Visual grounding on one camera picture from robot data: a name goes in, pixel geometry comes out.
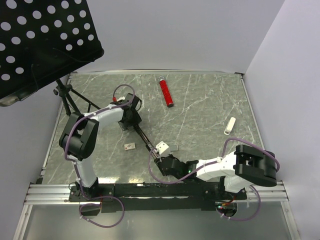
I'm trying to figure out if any black stapler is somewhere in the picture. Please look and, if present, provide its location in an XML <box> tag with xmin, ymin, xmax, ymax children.
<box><xmin>133</xmin><ymin>125</ymin><xmax>160</xmax><ymax>164</ymax></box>

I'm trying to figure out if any white staple box sleeve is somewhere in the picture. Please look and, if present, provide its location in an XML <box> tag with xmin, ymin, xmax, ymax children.
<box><xmin>124</xmin><ymin>142</ymin><xmax>136</xmax><ymax>151</ymax></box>

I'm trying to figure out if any white stapler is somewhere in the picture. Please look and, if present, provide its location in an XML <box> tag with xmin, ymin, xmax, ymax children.
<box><xmin>224</xmin><ymin>117</ymin><xmax>236</xmax><ymax>136</ymax></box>

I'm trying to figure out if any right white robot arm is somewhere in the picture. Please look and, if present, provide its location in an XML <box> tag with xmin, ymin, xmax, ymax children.
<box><xmin>155</xmin><ymin>141</ymin><xmax>277</xmax><ymax>199</ymax></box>

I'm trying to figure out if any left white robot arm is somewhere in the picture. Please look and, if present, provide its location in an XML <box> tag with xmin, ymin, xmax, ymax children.
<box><xmin>59</xmin><ymin>93</ymin><xmax>142</xmax><ymax>201</ymax></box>

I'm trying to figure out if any red cylindrical tube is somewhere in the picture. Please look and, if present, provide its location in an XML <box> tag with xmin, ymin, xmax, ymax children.
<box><xmin>158</xmin><ymin>75</ymin><xmax>174</xmax><ymax>108</ymax></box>

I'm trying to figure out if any black tripod stand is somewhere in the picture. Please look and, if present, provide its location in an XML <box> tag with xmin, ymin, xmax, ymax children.
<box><xmin>53</xmin><ymin>79</ymin><xmax>101</xmax><ymax>116</ymax></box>

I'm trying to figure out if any black perforated music stand desk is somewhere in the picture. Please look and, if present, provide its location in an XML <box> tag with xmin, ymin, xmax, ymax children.
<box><xmin>0</xmin><ymin>0</ymin><xmax>104</xmax><ymax>107</ymax></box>

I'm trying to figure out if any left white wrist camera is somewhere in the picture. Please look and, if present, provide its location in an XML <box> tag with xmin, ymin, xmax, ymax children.
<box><xmin>112</xmin><ymin>96</ymin><xmax>126</xmax><ymax>102</ymax></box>

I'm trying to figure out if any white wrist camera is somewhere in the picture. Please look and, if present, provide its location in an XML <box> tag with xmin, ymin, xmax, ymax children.
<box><xmin>153</xmin><ymin>141</ymin><xmax>171</xmax><ymax>157</ymax></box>
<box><xmin>112</xmin><ymin>96</ymin><xmax>126</xmax><ymax>102</ymax></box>

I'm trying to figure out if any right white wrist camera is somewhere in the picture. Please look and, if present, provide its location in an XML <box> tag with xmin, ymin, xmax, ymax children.
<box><xmin>153</xmin><ymin>141</ymin><xmax>171</xmax><ymax>157</ymax></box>

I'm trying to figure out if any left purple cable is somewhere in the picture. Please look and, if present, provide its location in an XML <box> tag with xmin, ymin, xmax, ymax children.
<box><xmin>63</xmin><ymin>83</ymin><xmax>136</xmax><ymax>229</ymax></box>

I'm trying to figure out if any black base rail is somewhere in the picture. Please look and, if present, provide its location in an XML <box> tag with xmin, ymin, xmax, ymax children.
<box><xmin>68</xmin><ymin>182</ymin><xmax>247</xmax><ymax>213</ymax></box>

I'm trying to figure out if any aluminium frame rail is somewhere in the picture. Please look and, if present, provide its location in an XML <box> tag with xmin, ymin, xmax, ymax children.
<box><xmin>22</xmin><ymin>182</ymin><xmax>73</xmax><ymax>206</ymax></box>

